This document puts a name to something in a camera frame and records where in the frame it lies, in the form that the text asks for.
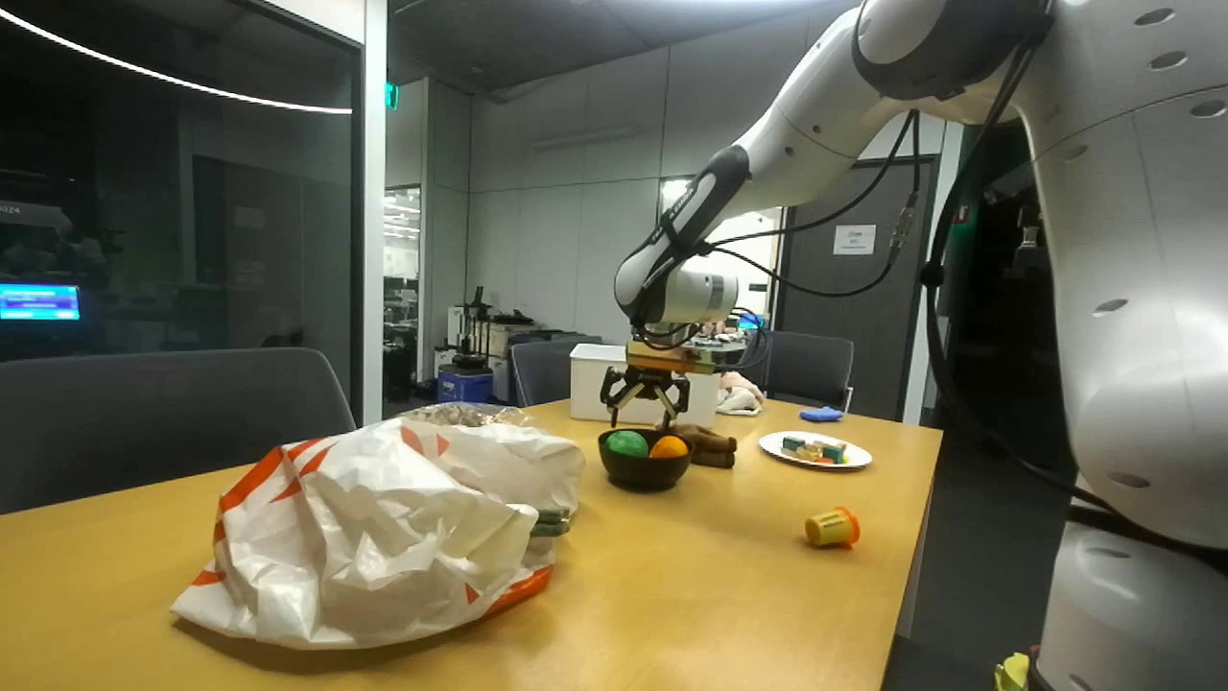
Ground yellow toy cup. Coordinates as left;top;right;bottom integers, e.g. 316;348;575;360
800;505;863;554

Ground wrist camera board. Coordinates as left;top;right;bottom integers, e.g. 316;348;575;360
624;324;752;376

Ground large grey chair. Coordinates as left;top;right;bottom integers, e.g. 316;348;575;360
0;340;359;516

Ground brown toy moose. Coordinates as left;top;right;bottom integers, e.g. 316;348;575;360
667;421;740;473

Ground small yellow object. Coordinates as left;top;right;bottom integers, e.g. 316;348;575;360
994;650;1037;691

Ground white plastic bin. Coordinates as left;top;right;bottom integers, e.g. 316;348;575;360
566;340;728;431

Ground dark grey door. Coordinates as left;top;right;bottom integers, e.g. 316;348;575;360
777;154;941;426

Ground green toy ball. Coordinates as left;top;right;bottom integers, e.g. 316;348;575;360
601;431;651;464

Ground blue lit monitor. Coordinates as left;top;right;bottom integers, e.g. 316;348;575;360
0;280;88;326

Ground white crumpled bag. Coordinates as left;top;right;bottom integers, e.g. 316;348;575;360
715;367;770;421

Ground grey chair with armrest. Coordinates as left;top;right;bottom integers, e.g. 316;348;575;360
740;326;858;415

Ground dark grey chair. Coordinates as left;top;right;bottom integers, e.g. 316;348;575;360
506;326;605;411

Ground white plate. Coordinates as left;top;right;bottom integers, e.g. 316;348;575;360
756;431;878;476

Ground toy food pieces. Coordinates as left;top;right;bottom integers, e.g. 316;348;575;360
777;434;853;464

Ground white orange plastic bag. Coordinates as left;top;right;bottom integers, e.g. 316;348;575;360
169;418;588;654

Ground blue storage bin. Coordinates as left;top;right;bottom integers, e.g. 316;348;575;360
435;365;493;406

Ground black bowl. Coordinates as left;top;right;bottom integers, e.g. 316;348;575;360
593;426;696;495

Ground white paper door sign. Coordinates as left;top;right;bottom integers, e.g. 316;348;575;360
827;221;878;262

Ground background desk clutter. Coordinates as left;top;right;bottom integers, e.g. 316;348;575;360
440;284;533;376

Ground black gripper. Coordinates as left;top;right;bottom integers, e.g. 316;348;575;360
598;365;696;431

